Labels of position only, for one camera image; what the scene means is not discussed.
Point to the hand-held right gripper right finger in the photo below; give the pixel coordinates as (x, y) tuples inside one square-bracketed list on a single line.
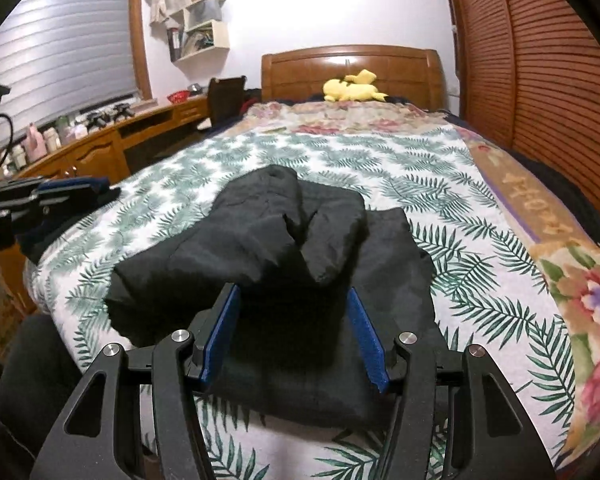
[(369, 342)]

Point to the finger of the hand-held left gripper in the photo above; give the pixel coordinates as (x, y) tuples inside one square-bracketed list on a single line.
[(75, 195), (15, 191)]

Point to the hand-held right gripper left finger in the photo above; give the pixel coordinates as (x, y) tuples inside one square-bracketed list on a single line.
[(221, 340)]

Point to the dark grey long-sleeve shirt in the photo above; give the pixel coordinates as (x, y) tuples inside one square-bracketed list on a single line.
[(280, 240)]

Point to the folded blue clothes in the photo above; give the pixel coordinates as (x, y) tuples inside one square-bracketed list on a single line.
[(42, 235)]

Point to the wooden desk cabinet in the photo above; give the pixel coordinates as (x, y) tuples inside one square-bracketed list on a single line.
[(95, 152)]

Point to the pink bottle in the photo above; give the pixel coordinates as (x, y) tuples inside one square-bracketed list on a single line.
[(34, 144)]

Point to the row of small bottles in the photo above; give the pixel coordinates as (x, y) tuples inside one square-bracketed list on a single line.
[(62, 132)]

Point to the pile of black gadgets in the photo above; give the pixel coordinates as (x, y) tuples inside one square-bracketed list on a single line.
[(107, 115)]

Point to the window with grey blind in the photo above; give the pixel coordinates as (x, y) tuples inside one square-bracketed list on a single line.
[(65, 45)]

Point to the red bowl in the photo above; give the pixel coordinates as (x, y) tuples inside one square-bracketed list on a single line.
[(179, 97)]

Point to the green leaf print bedsheet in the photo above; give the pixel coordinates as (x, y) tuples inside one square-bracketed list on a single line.
[(455, 220)]

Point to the dark chair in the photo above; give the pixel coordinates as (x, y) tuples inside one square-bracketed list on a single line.
[(225, 102)]

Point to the person's leg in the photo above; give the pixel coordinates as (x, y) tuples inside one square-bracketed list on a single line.
[(35, 375)]

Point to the floral blanket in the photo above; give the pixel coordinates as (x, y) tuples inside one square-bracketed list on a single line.
[(580, 285)]

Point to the wooden headboard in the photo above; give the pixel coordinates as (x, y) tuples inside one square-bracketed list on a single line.
[(290, 75)]

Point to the yellow plush toy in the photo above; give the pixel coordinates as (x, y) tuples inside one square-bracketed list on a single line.
[(350, 90)]

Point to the wooden louvered wardrobe doors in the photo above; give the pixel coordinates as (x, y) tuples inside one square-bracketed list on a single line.
[(540, 75)]

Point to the white wall shelf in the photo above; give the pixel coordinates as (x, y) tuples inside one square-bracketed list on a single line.
[(220, 35)]

